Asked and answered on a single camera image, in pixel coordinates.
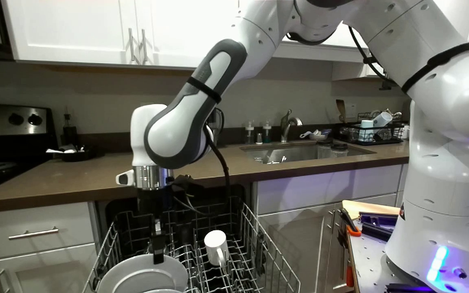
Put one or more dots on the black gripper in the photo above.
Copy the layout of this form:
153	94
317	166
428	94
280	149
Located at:
158	203

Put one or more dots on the white round plate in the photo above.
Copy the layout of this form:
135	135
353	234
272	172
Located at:
140	273

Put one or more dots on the white mug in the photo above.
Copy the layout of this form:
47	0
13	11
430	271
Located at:
216	245

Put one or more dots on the white lower drawer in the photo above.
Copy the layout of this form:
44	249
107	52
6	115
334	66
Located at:
40	228

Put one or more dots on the stainless kitchen sink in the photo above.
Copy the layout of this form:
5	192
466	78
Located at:
301	151

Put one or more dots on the chrome sink faucet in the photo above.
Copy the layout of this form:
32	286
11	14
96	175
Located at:
285	123

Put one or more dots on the black stove top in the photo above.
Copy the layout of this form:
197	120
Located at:
24	135

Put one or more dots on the white upper cabinet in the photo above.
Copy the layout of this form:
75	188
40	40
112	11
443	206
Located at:
143	32

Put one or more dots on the dish drying rack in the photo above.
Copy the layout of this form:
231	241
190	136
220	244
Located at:
376	128

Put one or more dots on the wire dishwasher rack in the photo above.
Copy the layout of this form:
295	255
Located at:
255	263

